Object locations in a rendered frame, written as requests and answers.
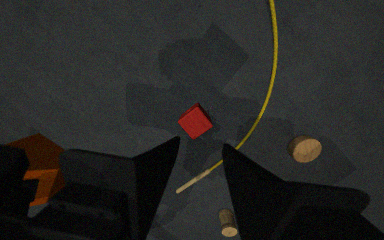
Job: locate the yellow string with wooden stick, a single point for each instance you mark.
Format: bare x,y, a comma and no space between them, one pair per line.
275,51

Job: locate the round wooden disc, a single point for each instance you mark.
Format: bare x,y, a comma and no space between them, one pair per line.
304,148

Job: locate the short wooden cylinder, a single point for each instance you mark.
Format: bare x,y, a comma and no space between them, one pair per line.
227,222

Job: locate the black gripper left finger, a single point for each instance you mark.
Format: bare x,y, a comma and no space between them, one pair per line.
143,178

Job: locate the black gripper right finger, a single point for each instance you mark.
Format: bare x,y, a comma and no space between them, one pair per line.
264,204

